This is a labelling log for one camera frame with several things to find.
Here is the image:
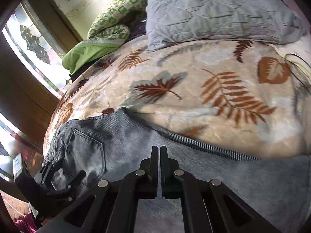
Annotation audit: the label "grey denim pants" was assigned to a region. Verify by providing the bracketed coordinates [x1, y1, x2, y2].
[44, 108, 310, 232]

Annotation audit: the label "leaf patterned beige blanket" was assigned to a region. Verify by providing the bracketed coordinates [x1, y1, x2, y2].
[43, 35, 310, 157]

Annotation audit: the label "stained glass door window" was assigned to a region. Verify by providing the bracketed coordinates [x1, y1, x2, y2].
[2, 1, 70, 99]

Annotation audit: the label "green patterned quilt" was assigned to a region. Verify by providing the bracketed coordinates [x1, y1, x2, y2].
[62, 0, 147, 75]

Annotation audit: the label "grey quilted blanket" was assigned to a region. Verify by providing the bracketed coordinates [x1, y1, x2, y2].
[146, 0, 307, 52]

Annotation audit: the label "brown wooden door frame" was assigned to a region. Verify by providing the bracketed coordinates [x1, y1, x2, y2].
[26, 0, 82, 53]

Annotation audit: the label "black power cable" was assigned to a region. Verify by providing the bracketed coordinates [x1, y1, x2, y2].
[284, 53, 311, 95]

